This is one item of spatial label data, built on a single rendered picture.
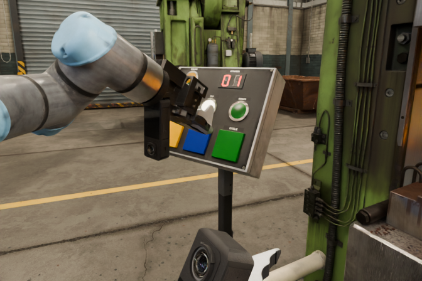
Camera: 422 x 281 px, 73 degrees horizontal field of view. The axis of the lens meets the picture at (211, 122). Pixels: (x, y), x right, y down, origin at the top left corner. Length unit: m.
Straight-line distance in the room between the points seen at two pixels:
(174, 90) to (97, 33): 0.18
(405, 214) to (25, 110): 0.61
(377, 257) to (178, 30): 4.92
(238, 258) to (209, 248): 0.02
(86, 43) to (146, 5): 8.00
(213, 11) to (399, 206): 4.95
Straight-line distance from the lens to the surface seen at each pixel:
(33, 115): 0.40
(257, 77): 0.77
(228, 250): 0.21
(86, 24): 0.41
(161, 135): 0.51
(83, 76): 0.43
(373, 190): 0.83
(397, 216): 0.64
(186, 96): 0.52
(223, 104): 0.78
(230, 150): 0.71
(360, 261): 0.65
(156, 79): 0.47
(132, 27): 8.25
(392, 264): 0.61
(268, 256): 0.35
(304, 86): 6.77
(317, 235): 1.00
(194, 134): 0.78
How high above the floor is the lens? 1.21
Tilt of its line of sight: 12 degrees down
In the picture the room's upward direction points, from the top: straight up
